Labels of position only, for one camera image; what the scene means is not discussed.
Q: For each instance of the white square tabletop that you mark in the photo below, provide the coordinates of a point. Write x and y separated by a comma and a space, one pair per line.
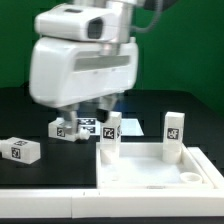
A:
140, 166

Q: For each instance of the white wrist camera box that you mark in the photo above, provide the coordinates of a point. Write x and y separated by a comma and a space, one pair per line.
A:
78, 23

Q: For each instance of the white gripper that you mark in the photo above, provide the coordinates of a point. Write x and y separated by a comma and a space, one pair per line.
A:
65, 72

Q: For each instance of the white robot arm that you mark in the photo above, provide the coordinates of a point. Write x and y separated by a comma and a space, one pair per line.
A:
134, 16

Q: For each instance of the paper sheet with markers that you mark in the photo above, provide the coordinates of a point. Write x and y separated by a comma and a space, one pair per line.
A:
129, 126

